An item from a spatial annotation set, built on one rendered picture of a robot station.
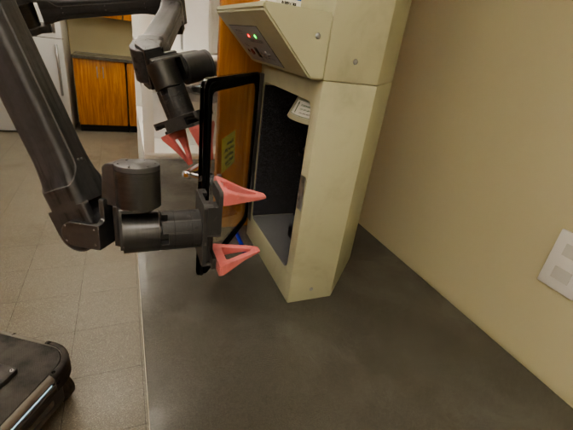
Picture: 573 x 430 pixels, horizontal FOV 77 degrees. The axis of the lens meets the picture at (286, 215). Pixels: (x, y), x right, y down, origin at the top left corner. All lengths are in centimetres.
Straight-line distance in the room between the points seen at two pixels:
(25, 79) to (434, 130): 87
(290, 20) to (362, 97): 19
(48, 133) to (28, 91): 5
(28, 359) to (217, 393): 123
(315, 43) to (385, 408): 60
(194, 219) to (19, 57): 28
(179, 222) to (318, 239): 33
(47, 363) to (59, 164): 128
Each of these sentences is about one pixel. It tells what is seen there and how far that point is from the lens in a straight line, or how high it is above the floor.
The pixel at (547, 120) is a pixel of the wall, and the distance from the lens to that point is 87.
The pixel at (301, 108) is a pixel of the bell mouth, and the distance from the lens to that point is 77.
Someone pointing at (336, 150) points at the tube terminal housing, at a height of 129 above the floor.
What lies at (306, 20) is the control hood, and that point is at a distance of 62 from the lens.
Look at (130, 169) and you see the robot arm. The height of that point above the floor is 129.
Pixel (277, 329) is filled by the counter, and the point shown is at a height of 94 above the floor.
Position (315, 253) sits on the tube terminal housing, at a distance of 78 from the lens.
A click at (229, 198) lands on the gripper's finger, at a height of 126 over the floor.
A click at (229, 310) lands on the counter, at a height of 94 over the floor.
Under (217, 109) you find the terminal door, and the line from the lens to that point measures 70.
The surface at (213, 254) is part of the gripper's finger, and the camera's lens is 59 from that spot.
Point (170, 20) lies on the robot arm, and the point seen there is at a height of 147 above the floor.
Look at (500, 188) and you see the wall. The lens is 91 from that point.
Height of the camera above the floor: 146
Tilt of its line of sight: 25 degrees down
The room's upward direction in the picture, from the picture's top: 8 degrees clockwise
